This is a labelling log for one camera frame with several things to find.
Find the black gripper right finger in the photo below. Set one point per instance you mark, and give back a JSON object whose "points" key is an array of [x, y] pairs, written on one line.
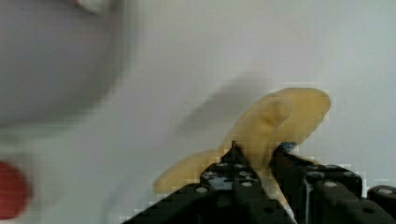
{"points": [[329, 194]]}

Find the red ketchup bottle toy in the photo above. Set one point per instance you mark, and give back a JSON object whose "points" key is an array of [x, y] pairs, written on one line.
{"points": [[95, 6]]}

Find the grey round plate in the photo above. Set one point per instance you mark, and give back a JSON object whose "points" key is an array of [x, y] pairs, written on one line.
{"points": [[55, 57]]}

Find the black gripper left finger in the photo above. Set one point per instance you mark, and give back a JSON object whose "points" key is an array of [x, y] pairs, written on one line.
{"points": [[229, 192]]}

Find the yellow peeled toy banana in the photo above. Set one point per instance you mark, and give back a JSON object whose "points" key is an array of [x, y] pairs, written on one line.
{"points": [[289, 115]]}

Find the red toy strawberry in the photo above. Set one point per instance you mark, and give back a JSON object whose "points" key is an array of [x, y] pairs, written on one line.
{"points": [[14, 192]]}

